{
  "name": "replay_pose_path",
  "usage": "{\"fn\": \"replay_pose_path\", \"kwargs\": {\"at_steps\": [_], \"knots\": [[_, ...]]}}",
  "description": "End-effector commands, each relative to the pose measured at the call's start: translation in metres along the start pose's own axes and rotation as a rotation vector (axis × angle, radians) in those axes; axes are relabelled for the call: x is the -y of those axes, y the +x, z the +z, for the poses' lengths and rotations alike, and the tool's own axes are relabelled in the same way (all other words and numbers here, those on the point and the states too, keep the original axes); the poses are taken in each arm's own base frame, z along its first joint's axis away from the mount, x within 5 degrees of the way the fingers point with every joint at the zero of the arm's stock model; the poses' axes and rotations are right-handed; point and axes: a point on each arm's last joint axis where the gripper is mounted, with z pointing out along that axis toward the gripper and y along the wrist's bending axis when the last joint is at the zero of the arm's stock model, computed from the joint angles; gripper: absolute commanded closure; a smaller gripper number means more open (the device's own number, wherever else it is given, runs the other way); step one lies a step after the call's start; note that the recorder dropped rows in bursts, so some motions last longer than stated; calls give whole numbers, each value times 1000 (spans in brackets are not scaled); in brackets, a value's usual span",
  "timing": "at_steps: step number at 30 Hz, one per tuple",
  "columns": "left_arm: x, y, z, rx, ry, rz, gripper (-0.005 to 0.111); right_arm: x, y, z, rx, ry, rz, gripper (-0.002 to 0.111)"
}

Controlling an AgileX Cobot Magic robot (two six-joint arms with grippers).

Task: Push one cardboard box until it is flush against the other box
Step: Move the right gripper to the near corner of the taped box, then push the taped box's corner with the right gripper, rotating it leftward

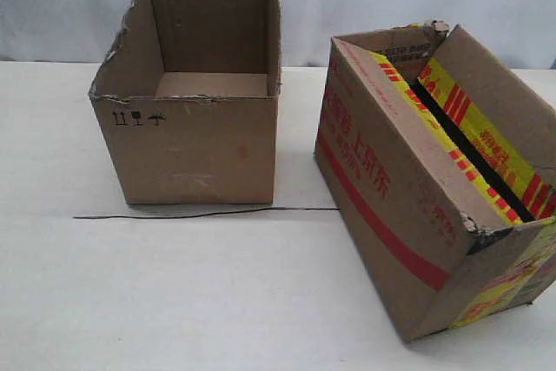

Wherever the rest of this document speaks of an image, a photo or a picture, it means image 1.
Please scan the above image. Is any cardboard box with yellow tape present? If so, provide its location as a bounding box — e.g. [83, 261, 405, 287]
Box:
[314, 20, 555, 342]

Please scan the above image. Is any thin black floor line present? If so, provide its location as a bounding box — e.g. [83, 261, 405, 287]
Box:
[72, 207, 339, 221]

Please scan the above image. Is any open plain cardboard box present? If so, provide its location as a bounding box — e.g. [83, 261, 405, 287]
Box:
[88, 0, 281, 205]

